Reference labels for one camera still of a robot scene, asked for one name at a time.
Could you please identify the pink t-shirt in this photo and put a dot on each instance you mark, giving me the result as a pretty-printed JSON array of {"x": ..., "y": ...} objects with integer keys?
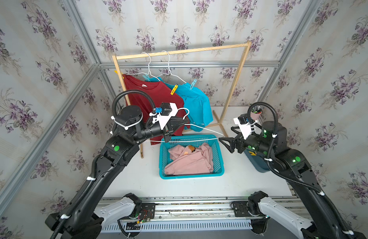
[{"x": 190, "y": 160}]

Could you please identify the teal plastic laundry basket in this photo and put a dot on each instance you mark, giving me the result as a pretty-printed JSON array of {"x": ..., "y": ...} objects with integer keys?
[{"x": 196, "y": 141}]

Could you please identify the wooden clothes rack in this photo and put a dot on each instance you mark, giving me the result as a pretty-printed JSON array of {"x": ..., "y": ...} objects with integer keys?
[{"x": 220, "y": 119}]

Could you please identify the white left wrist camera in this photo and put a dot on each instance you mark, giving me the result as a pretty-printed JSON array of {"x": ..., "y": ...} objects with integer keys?
[{"x": 163, "y": 114}]

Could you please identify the light blue clothespin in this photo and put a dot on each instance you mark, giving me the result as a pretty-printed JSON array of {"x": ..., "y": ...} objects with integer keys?
[
  {"x": 147, "y": 78},
  {"x": 193, "y": 84}
]

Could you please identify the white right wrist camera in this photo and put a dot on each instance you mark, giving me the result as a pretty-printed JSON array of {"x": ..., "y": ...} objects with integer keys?
[{"x": 246, "y": 128}]

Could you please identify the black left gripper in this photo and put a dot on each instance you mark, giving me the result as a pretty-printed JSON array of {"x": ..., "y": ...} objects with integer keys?
[{"x": 174, "y": 123}]

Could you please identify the yellow clothespin right on red shirt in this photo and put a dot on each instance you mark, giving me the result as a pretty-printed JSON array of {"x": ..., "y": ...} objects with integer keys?
[{"x": 174, "y": 89}]

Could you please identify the dark red t-shirt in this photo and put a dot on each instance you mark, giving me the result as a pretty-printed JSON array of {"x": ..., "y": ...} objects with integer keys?
[{"x": 131, "y": 110}]

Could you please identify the dark teal plastic tub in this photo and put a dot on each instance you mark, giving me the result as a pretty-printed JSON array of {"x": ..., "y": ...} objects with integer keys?
[{"x": 258, "y": 163}]

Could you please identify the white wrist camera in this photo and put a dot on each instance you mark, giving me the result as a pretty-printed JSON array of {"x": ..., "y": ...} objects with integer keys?
[
  {"x": 163, "y": 114},
  {"x": 246, "y": 128}
]

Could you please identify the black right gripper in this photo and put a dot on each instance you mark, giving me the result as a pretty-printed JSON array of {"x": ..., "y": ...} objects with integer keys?
[{"x": 239, "y": 140}]

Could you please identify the white hanger under turquoise shirt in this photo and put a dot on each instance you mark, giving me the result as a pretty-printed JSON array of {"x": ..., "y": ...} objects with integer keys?
[{"x": 169, "y": 72}]

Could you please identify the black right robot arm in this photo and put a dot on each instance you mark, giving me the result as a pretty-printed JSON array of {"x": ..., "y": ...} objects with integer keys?
[{"x": 259, "y": 132}]

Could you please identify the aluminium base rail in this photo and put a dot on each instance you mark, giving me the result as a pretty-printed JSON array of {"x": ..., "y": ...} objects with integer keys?
[{"x": 187, "y": 214}]

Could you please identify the pink metal pen bucket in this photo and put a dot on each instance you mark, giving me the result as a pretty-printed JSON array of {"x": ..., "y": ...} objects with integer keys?
[{"x": 256, "y": 112}]

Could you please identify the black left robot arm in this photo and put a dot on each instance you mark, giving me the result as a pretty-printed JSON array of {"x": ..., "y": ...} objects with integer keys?
[{"x": 81, "y": 219}]

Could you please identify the turquoise t-shirt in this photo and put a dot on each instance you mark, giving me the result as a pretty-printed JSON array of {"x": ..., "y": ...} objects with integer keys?
[{"x": 198, "y": 104}]

